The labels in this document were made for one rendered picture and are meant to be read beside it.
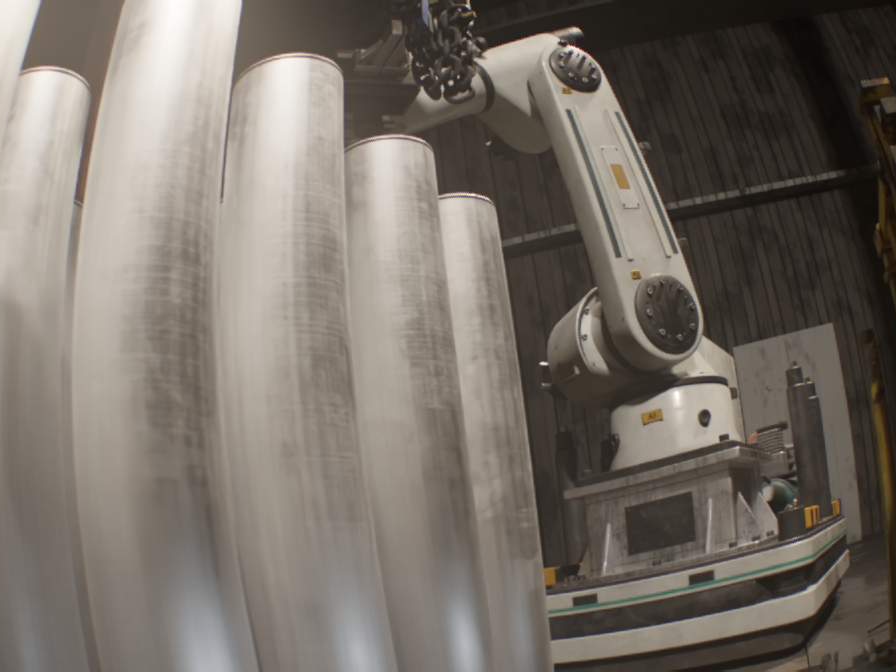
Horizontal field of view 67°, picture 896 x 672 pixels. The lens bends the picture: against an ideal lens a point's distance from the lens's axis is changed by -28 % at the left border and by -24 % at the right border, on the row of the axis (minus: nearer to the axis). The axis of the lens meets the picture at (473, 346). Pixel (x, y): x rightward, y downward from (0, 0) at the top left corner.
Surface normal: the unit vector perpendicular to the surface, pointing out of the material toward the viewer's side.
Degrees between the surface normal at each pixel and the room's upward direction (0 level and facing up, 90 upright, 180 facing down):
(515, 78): 110
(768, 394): 90
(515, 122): 160
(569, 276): 90
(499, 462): 90
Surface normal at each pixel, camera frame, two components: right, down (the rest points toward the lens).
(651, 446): -0.58, -0.48
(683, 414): -0.10, -0.26
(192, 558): 0.70, -0.27
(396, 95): 0.12, 0.95
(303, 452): 0.31, -0.29
